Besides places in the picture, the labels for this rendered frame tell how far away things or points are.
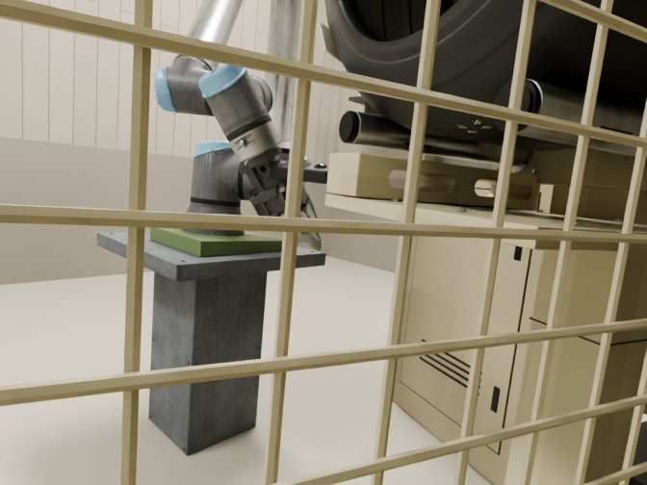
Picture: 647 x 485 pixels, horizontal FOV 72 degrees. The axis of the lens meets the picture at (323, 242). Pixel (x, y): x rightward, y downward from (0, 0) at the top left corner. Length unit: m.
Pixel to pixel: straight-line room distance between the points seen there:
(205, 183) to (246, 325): 0.45
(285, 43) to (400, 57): 0.81
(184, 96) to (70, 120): 2.46
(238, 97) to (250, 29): 3.37
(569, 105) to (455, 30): 0.13
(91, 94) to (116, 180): 0.58
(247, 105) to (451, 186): 0.37
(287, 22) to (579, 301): 0.98
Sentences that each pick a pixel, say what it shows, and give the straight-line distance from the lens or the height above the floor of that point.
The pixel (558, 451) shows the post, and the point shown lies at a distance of 0.88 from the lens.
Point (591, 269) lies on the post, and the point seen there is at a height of 0.73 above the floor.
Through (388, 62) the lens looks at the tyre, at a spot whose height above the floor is 0.96.
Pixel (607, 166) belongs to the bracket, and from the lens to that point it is 0.76.
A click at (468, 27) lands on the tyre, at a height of 0.97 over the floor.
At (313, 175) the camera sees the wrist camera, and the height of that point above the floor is 0.83.
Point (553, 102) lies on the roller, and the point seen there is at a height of 0.90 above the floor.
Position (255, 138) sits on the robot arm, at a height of 0.89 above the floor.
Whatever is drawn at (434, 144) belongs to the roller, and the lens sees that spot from 0.70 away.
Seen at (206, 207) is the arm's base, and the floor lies 0.71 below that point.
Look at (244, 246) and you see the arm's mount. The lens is 1.25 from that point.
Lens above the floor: 0.82
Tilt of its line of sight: 8 degrees down
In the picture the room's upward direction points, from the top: 5 degrees clockwise
